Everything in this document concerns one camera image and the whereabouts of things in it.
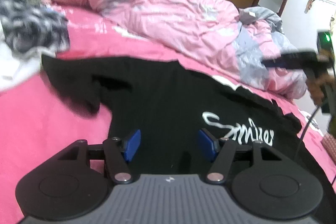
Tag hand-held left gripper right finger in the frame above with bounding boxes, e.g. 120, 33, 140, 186
198, 128, 284, 185

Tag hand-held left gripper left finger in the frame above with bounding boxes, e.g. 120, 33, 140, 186
56, 130, 142, 184

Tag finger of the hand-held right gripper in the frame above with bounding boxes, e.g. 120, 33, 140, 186
262, 49, 318, 69

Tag black t-shirt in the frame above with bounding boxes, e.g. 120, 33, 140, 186
41, 55, 336, 188

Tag person's right hand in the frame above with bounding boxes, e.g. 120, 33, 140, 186
307, 73, 336, 106

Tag pink floral bed blanket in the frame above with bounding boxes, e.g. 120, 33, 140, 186
0, 1, 336, 222

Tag pink grey floral duvet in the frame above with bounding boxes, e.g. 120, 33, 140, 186
47, 0, 311, 99

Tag white shirt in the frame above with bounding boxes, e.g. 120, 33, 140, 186
0, 30, 53, 90

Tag plaid shirt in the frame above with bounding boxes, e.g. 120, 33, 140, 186
0, 0, 70, 53

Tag black cable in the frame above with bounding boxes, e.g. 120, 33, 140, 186
293, 105, 320, 162

